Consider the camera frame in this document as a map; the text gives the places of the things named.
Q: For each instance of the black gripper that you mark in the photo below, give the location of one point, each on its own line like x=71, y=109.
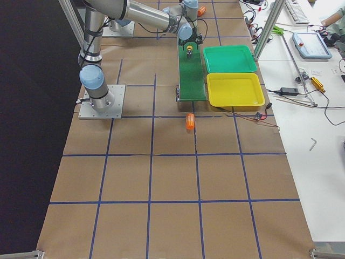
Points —
x=189, y=54

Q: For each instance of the orange 4680 cylinder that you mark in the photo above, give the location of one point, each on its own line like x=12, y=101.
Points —
x=190, y=121
x=201, y=11

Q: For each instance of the green plastic tray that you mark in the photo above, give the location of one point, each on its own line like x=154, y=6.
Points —
x=229, y=59

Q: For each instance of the green conveyor belt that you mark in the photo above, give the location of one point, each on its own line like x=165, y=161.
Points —
x=191, y=76

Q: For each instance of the yellow plastic tray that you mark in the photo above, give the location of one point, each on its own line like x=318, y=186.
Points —
x=239, y=90

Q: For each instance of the green grabber tool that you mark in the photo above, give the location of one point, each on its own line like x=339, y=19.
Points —
x=278, y=30

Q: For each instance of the small circuit board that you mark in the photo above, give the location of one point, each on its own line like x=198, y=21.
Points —
x=258, y=116

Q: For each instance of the black power adapter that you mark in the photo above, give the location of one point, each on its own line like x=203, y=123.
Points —
x=289, y=91

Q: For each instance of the white keyboard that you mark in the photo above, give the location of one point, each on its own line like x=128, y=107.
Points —
x=296, y=13

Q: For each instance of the teach pendant tablet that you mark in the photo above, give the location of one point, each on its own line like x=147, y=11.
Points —
x=311, y=46

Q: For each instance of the gold metal block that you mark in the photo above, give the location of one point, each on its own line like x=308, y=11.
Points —
x=317, y=84

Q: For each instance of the hex key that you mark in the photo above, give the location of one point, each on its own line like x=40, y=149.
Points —
x=313, y=144

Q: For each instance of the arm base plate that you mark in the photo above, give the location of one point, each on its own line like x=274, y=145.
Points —
x=115, y=30
x=109, y=107

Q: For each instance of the aluminium frame post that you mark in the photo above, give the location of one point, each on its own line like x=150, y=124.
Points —
x=270, y=23

